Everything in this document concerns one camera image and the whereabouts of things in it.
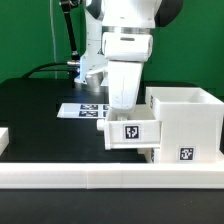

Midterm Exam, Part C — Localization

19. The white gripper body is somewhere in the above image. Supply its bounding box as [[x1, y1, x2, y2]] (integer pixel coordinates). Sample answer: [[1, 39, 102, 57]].
[[108, 61, 143, 113]]

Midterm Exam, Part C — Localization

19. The white drawer box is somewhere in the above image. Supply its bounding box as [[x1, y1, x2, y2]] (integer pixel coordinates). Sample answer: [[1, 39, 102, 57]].
[[137, 148, 154, 163], [97, 104, 161, 150]]

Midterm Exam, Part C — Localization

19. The white drawer cabinet frame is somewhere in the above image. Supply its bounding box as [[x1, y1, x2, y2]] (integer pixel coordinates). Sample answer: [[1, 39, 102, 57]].
[[145, 87, 224, 163]]

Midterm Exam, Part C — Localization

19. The white front drawer box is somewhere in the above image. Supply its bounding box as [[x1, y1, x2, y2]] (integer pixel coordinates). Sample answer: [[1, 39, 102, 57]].
[[137, 148, 154, 163]]

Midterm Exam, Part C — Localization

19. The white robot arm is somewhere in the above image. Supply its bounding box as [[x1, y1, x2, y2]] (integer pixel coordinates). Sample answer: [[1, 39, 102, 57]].
[[75, 0, 184, 115]]

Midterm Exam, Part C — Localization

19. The marker tag sheet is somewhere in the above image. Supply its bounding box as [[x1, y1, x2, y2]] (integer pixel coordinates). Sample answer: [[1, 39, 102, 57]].
[[57, 103, 109, 119]]

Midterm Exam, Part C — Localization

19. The black cable bundle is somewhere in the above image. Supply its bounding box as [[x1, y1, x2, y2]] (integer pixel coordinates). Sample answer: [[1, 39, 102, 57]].
[[21, 61, 81, 80]]

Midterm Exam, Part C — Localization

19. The grey thin cable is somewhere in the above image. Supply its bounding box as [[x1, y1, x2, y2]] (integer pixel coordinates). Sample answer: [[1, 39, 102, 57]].
[[49, 0, 58, 80]]

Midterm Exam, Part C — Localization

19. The white front rail fence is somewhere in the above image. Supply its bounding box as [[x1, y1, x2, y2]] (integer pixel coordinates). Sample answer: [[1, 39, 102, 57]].
[[0, 163, 224, 189]]

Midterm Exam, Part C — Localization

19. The white rail fence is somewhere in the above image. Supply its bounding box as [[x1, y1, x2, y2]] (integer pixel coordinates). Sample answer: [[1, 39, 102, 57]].
[[0, 163, 224, 189], [0, 127, 9, 155]]

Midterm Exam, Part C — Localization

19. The white left rail fence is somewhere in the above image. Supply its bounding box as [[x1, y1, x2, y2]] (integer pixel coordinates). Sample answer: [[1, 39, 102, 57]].
[[0, 127, 9, 155]]

